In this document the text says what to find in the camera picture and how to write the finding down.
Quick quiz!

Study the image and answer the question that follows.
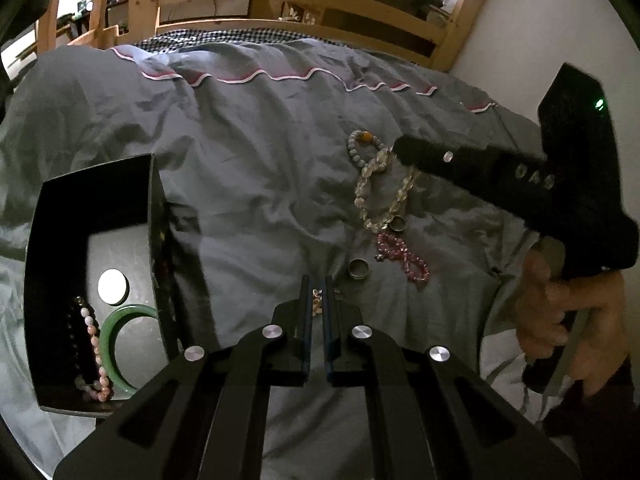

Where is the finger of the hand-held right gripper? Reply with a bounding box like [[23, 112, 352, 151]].
[[391, 134, 502, 191]]

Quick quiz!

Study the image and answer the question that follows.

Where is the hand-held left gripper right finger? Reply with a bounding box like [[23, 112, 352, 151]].
[[322, 275, 582, 480]]

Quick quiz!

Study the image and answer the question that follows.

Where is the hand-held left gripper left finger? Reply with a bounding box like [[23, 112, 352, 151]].
[[52, 275, 312, 480]]

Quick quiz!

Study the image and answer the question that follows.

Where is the small gold jewelry piece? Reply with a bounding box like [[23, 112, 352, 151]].
[[311, 287, 343, 317]]

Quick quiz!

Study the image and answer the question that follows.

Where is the clear crystal bead bracelet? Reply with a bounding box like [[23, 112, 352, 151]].
[[354, 147, 422, 235]]

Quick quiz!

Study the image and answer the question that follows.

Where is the black jewelry box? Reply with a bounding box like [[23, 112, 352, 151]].
[[22, 152, 188, 417]]

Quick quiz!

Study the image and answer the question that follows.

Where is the person's right forearm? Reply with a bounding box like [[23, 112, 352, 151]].
[[542, 350, 640, 466]]

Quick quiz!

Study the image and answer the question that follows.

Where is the person's right hand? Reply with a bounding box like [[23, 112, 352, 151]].
[[515, 249, 631, 397]]

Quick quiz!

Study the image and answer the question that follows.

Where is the grey blanket with pink trim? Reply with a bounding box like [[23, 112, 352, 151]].
[[0, 39, 568, 480]]

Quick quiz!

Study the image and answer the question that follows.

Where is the green jade bangle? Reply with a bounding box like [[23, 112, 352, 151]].
[[97, 303, 168, 395]]

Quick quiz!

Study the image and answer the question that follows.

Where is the white round disc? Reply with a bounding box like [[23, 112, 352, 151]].
[[97, 269, 130, 306]]

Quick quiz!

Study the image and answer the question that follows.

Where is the checkered bed sheet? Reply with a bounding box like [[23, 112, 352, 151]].
[[137, 26, 328, 55]]

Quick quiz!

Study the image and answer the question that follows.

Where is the grey bead bracelet orange bead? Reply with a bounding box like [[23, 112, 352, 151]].
[[347, 129, 397, 169]]

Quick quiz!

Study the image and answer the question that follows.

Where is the pink crystal bead bracelet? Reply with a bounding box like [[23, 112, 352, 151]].
[[376, 232, 431, 287]]

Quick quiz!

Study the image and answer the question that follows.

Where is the wooden bed frame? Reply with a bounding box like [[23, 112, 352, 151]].
[[37, 0, 502, 73]]

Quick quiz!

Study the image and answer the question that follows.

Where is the pink pearl bracelet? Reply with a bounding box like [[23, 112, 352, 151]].
[[75, 300, 115, 403]]

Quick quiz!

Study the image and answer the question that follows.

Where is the dark bead bracelet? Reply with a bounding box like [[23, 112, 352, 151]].
[[65, 297, 88, 386]]

